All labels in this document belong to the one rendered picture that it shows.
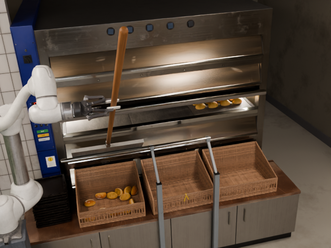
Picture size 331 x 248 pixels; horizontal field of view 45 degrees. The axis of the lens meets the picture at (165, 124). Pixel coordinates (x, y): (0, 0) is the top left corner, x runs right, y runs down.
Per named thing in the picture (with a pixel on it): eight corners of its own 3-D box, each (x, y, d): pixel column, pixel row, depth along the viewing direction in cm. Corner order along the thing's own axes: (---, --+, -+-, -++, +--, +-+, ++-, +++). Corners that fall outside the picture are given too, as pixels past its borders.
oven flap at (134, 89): (58, 109, 328) (54, 85, 325) (259, 83, 362) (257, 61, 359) (58, 109, 324) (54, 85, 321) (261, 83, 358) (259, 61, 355)
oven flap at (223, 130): (67, 163, 352) (64, 141, 349) (256, 133, 386) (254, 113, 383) (67, 164, 347) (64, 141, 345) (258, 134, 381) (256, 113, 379)
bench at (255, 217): (37, 250, 386) (25, 202, 360) (268, 204, 432) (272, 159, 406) (34, 297, 337) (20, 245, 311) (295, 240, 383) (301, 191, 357)
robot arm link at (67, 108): (63, 122, 203) (75, 120, 205) (62, 117, 195) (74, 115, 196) (61, 105, 205) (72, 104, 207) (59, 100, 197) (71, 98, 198)
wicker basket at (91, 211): (77, 194, 367) (73, 169, 355) (137, 184, 377) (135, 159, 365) (79, 229, 325) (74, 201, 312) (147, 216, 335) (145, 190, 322)
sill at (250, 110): (63, 138, 348) (62, 134, 346) (254, 110, 382) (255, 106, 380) (63, 141, 342) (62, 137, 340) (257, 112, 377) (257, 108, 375)
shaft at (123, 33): (129, 32, 130) (127, 24, 130) (120, 33, 129) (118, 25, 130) (110, 144, 292) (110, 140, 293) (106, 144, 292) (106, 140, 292)
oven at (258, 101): (57, 151, 555) (28, -6, 460) (201, 129, 595) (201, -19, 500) (57, 246, 389) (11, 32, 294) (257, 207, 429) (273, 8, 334)
